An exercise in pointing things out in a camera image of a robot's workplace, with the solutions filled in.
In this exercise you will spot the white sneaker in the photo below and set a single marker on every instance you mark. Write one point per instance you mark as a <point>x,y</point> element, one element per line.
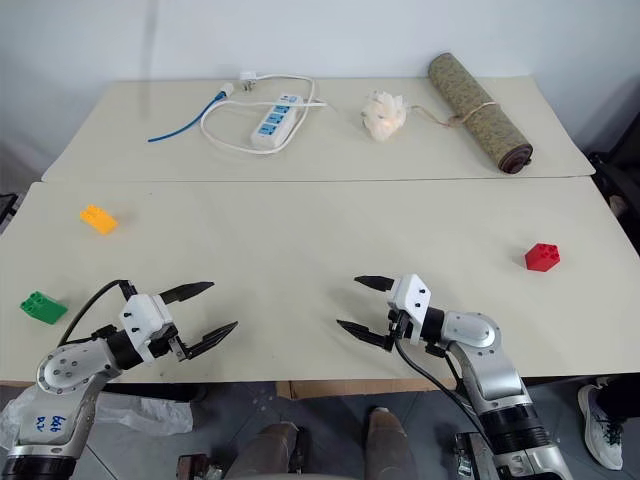
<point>600,425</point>

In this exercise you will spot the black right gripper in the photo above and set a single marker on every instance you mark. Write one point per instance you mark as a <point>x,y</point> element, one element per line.
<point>398,325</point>

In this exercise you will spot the black trouser leg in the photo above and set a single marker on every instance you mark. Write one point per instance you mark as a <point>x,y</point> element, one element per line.
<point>622,395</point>

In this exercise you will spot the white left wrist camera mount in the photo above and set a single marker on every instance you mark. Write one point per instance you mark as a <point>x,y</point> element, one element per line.
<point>142,315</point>

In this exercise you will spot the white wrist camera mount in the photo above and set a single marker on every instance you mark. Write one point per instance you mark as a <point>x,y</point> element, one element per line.
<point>412,302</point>
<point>142,315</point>

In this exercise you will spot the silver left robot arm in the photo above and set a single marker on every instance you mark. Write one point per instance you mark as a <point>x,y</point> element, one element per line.
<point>65,372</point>

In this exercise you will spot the brown cardboard piece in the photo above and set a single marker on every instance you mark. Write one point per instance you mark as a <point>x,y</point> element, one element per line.
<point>350,389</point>

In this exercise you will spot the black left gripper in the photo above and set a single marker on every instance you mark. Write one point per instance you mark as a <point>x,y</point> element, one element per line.
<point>167,340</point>

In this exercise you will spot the dark rounded shape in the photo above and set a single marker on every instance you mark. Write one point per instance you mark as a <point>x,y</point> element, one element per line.
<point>390,440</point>
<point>270,450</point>

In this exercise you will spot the red toy brick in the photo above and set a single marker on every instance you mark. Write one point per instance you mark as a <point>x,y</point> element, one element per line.
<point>542,257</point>

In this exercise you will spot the rolled speckled mat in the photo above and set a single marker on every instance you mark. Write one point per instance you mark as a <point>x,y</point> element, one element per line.
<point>475,110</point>

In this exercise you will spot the metal bracket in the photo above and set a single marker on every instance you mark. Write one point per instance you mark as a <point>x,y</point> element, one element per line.
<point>197,467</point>
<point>472,457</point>

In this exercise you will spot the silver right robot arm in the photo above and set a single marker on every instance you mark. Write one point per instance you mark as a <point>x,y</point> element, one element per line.
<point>492,370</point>

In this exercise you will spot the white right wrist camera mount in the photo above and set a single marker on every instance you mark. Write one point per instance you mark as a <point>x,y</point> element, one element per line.
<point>412,302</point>

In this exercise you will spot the white plastic bag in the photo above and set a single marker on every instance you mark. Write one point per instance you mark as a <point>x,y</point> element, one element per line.
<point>150,412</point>

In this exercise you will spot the white power plug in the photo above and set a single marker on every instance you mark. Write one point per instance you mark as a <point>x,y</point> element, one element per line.
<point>247,79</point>

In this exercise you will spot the green toy brick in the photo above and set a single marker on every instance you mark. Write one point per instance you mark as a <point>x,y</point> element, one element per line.
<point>44,307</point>

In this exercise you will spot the orange toy brick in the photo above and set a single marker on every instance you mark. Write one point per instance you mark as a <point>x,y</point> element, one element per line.
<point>100,221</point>

